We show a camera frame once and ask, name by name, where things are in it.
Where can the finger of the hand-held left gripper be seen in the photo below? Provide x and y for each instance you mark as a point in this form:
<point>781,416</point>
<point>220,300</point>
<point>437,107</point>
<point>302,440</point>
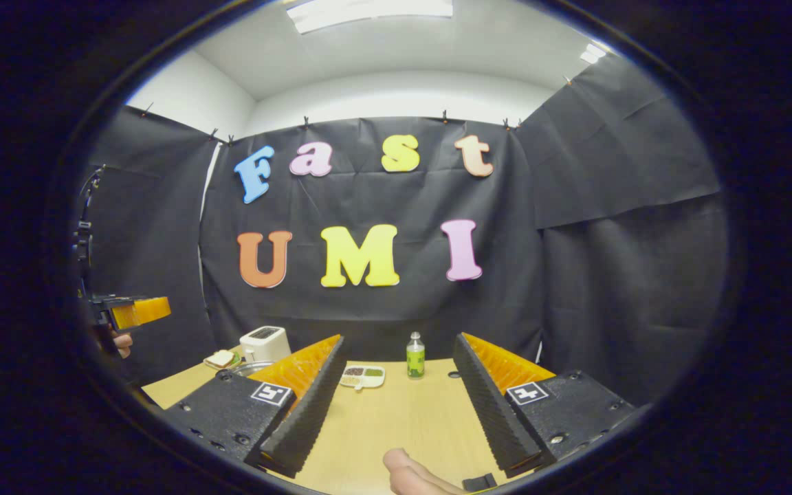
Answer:
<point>141,311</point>

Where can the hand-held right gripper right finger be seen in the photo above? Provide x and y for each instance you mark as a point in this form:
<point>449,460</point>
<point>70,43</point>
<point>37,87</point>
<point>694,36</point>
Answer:
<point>496,412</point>

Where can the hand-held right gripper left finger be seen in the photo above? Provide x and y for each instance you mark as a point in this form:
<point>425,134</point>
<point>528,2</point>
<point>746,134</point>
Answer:
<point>303,419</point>

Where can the stainless steel pot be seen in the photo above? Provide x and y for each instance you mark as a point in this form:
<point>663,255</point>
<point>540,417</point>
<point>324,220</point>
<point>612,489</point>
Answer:
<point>251,368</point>

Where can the white divided bean dish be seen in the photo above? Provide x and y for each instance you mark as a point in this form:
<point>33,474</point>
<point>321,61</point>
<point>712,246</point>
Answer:
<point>363,383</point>

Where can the white toaster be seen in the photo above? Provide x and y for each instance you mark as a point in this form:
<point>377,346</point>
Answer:
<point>265,344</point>

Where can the small green plate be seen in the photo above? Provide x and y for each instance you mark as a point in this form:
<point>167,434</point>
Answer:
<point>236,363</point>

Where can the sandwich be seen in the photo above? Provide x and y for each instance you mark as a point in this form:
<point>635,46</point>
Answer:
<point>219,358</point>

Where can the green tea bottle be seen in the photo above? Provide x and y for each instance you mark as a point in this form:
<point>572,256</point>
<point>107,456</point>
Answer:
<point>415,364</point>

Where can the black backdrop cloth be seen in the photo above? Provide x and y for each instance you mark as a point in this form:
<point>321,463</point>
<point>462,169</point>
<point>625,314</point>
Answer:
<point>609,289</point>

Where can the row of backdrop clips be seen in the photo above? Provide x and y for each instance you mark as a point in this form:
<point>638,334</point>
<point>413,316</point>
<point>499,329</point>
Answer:
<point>306,122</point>

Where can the large ceiling light panel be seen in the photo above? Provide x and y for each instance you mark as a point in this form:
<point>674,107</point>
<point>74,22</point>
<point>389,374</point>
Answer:
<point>368,14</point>

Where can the small ceiling light panel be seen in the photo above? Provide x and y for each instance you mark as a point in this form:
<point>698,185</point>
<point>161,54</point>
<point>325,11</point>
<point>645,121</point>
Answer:
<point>593,53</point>

